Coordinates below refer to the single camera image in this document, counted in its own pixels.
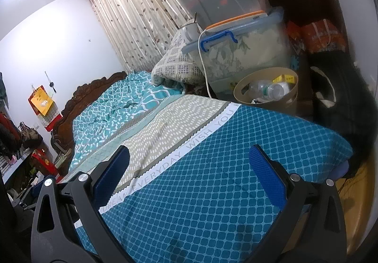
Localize small white appliance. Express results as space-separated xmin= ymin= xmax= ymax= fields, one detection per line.
xmin=180 ymin=14 xmax=202 ymax=44

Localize black tote bag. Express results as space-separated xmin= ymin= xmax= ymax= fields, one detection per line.
xmin=306 ymin=50 xmax=373 ymax=164

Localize white cable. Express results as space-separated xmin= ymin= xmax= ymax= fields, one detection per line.
xmin=198 ymin=29 xmax=237 ymax=99

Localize carved brown wooden headboard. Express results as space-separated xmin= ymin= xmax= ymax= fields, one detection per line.
xmin=50 ymin=71 xmax=128 ymax=169

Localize yellow paper wall bag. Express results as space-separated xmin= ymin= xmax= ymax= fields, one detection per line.
xmin=28 ymin=86 xmax=56 ymax=118

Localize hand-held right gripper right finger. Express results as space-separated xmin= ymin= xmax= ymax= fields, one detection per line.
xmin=249 ymin=144 xmax=348 ymax=263

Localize red box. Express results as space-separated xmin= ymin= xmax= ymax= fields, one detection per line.
xmin=31 ymin=149 xmax=60 ymax=177

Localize dark handbags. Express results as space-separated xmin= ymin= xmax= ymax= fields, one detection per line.
xmin=18 ymin=121 xmax=44 ymax=149

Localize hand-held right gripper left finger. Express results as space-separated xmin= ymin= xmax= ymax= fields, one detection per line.
xmin=30 ymin=144 xmax=134 ymax=263

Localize grey patterned pillow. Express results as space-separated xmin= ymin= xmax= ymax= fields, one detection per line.
xmin=150 ymin=30 xmax=208 ymax=87

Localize teal wavy patterned quilt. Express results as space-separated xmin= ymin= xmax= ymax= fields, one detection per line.
xmin=69 ymin=70 xmax=187 ymax=169

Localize beige leaf patterned curtain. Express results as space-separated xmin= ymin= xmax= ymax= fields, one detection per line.
xmin=85 ymin=0 xmax=194 ymax=73

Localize beige round waste bin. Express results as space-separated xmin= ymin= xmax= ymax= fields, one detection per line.
xmin=233 ymin=67 xmax=300 ymax=118

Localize teal and beige bed sheet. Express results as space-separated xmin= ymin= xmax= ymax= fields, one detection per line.
xmin=68 ymin=93 xmax=355 ymax=263

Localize white shelf board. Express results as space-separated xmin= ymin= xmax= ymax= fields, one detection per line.
xmin=0 ymin=149 xmax=34 ymax=185

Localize clear storage box blue lid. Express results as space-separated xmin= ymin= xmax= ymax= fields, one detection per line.
xmin=181 ymin=7 xmax=299 ymax=93

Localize orange plastic bag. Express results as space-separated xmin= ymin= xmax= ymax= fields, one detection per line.
xmin=286 ymin=19 xmax=348 ymax=54

